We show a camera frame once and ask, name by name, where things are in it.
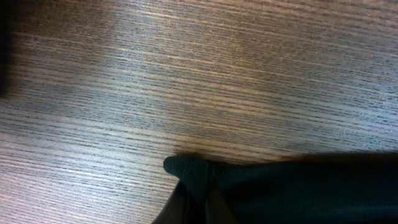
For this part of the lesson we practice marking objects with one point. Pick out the black t-shirt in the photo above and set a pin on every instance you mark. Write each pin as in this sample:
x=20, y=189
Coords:
x=324, y=188

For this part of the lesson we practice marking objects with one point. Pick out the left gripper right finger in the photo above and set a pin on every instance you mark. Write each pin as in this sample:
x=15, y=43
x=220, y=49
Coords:
x=217, y=211

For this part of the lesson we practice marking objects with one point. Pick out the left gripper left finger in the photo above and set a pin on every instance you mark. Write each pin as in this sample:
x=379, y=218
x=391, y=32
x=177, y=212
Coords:
x=181, y=208

